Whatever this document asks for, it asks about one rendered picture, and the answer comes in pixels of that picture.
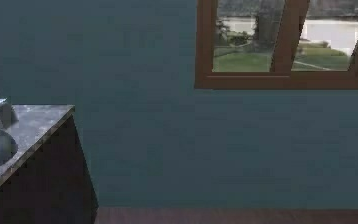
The brown framed window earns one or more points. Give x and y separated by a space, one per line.
282 76

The dark cabinet with marble worktop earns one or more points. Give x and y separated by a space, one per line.
47 166

